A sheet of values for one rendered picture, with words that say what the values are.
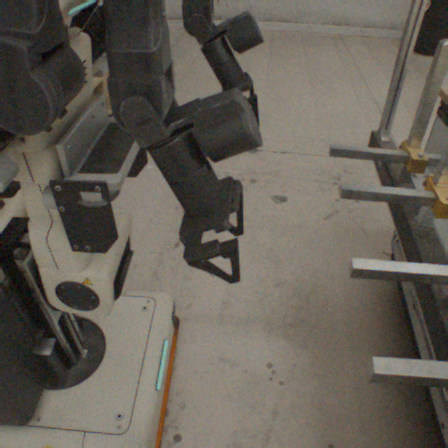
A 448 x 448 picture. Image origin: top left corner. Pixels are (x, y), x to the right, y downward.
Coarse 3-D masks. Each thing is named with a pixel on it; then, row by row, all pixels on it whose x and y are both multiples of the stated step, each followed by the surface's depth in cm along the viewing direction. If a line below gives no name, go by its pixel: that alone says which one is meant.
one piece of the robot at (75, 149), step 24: (96, 96) 72; (96, 120) 70; (72, 144) 61; (96, 144) 69; (120, 144) 69; (72, 168) 61; (96, 168) 63; (120, 168) 63; (48, 192) 63; (72, 192) 60; (96, 192) 60; (72, 216) 64; (96, 216) 63; (72, 240) 68; (96, 240) 67
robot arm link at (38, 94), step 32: (0, 0) 32; (32, 0) 32; (0, 32) 33; (32, 32) 33; (64, 32) 38; (0, 64) 34; (32, 64) 34; (0, 96) 36; (32, 96) 36; (32, 128) 38
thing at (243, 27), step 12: (192, 24) 70; (204, 24) 70; (228, 24) 72; (240, 24) 72; (252, 24) 71; (204, 36) 71; (240, 36) 72; (252, 36) 72; (240, 48) 74; (252, 48) 76
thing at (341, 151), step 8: (336, 144) 115; (328, 152) 116; (336, 152) 114; (344, 152) 113; (352, 152) 113; (360, 152) 112; (368, 152) 112; (376, 152) 112; (384, 152) 112; (392, 152) 112; (400, 152) 112; (376, 160) 113; (384, 160) 113; (392, 160) 113; (400, 160) 112; (432, 160) 110
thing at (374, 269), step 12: (360, 264) 76; (372, 264) 76; (384, 264) 76; (396, 264) 76; (408, 264) 76; (420, 264) 76; (432, 264) 76; (360, 276) 77; (372, 276) 76; (384, 276) 76; (396, 276) 76; (408, 276) 75; (420, 276) 75; (432, 276) 74; (444, 276) 74
